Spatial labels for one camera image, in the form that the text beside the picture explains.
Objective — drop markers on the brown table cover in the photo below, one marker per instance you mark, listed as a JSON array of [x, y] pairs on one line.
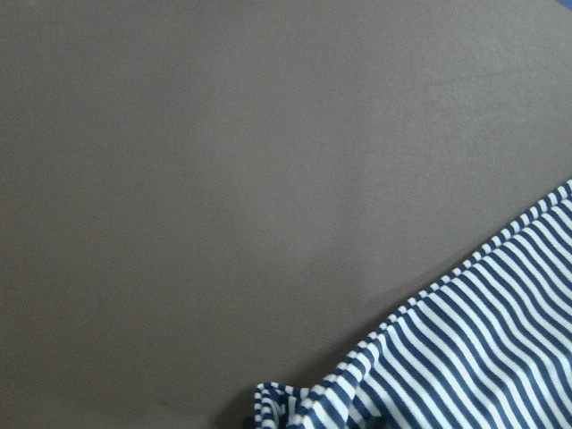
[[201, 196]]

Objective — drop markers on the blue white striped polo shirt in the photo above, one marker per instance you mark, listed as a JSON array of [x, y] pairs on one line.
[[486, 346]]

